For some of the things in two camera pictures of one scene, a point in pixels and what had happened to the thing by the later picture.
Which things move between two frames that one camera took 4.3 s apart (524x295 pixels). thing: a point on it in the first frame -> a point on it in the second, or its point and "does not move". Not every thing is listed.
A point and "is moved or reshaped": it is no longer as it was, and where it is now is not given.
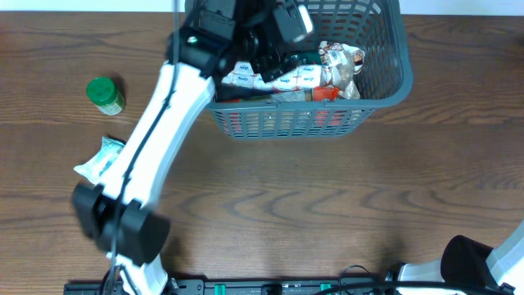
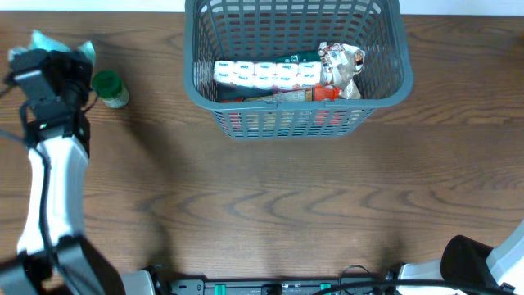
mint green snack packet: x=99 y=165 -> x=40 y=42
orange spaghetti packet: x=325 y=93 is moved or reshaped
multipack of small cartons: x=242 y=74 does not move
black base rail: x=252 y=286 does not move
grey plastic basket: x=379 y=28 does not move
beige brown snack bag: x=340 y=64 does not move
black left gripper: x=261 y=63 -> x=73 y=61
